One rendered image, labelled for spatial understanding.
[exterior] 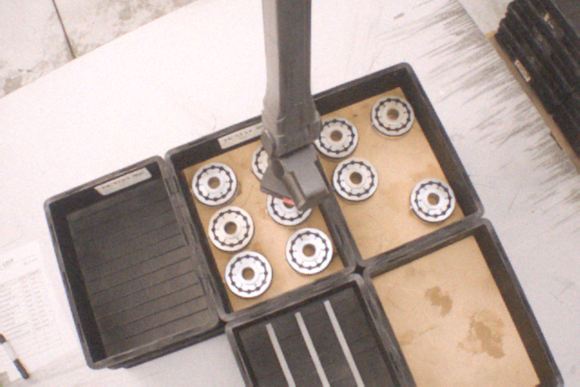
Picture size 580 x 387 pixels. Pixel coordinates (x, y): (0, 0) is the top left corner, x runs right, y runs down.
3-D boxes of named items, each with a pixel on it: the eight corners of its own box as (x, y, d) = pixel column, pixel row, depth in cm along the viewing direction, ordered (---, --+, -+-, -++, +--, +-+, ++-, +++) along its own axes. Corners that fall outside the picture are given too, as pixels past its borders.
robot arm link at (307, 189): (314, 103, 87) (262, 125, 85) (351, 169, 84) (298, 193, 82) (304, 137, 98) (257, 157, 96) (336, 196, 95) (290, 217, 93)
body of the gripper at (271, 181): (316, 150, 104) (316, 135, 97) (294, 201, 101) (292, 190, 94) (283, 137, 105) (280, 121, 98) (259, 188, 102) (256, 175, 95)
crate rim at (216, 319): (45, 203, 128) (41, 200, 126) (164, 156, 130) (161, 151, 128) (92, 372, 115) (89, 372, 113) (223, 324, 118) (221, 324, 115)
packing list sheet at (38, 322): (-34, 270, 144) (-35, 270, 144) (36, 234, 147) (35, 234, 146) (4, 384, 134) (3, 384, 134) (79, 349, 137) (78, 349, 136)
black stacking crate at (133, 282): (62, 214, 137) (43, 201, 126) (173, 170, 139) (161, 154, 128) (109, 371, 124) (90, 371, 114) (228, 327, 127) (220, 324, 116)
